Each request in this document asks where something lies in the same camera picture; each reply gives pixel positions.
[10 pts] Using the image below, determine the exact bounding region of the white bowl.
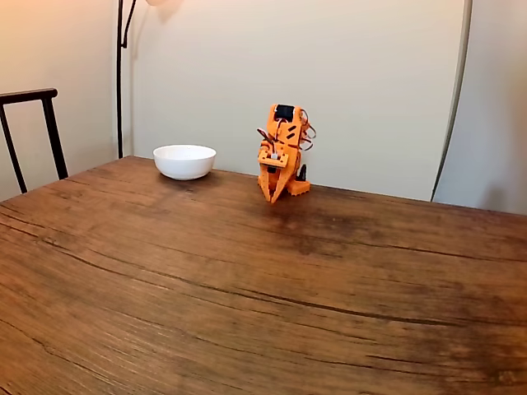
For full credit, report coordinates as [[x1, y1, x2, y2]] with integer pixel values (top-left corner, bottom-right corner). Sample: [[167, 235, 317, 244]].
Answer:
[[152, 144, 217, 181]]

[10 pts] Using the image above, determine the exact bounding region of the black floor lamp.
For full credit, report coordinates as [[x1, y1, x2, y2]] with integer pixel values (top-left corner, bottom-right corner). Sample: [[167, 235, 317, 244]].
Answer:
[[116, 0, 184, 160]]

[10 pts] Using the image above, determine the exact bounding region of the black chair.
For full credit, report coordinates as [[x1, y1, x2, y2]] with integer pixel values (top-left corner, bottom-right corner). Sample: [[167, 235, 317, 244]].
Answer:
[[0, 87, 70, 194]]

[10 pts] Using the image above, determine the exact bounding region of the orange framed gripper camera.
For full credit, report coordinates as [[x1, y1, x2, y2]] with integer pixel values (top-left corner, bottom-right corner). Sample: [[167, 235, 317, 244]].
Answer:
[[257, 149, 291, 169]]

